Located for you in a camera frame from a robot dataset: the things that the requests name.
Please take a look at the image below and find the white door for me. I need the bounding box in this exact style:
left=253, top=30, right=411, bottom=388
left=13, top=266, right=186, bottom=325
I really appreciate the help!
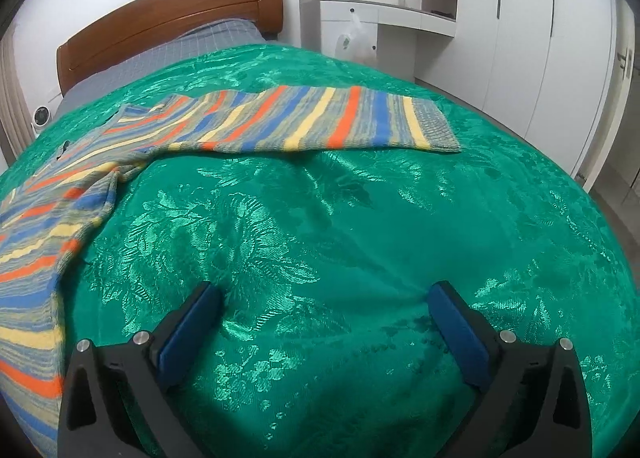
left=607, top=0, right=640, bottom=209

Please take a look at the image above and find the green floral bedspread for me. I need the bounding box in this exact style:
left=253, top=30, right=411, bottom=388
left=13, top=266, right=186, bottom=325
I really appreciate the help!
left=0, top=44, right=628, bottom=458

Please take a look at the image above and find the striped knitted sweater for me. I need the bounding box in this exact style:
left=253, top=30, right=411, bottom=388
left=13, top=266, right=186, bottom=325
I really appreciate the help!
left=0, top=85, right=462, bottom=454

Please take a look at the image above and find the grey checked pillow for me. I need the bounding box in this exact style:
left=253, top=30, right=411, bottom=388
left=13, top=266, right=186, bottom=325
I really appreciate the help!
left=52, top=18, right=268, bottom=119

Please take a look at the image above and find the white plastic bag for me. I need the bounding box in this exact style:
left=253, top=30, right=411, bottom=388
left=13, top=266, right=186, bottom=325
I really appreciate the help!
left=334, top=8, right=377, bottom=62

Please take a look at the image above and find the brown wooden headboard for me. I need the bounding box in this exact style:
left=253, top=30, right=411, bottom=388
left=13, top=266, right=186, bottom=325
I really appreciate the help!
left=56, top=0, right=284, bottom=95

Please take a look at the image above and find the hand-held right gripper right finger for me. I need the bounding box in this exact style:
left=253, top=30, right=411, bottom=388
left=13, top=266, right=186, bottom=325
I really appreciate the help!
left=426, top=281, right=593, bottom=458

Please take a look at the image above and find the white wardrobe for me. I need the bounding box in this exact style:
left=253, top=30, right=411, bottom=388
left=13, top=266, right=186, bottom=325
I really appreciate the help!
left=420, top=0, right=618, bottom=179

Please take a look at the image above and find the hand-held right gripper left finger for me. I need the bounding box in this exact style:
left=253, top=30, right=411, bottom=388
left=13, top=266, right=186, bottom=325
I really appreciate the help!
left=59, top=281, right=223, bottom=458

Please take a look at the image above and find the white built-in desk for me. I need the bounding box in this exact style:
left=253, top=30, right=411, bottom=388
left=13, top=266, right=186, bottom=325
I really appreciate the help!
left=299, top=0, right=458, bottom=84

